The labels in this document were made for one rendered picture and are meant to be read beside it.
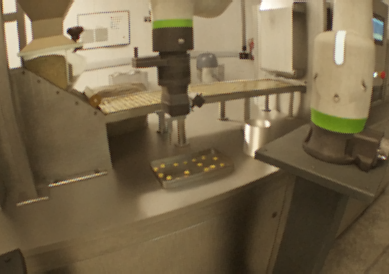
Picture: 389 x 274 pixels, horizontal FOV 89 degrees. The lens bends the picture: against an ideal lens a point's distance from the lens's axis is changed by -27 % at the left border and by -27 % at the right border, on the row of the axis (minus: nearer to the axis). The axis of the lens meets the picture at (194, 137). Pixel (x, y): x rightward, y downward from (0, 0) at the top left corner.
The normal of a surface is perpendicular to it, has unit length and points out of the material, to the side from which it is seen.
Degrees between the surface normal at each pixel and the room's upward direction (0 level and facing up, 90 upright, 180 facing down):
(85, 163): 90
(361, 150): 81
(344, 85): 90
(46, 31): 90
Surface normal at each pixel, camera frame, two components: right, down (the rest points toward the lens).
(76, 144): 0.50, 0.30
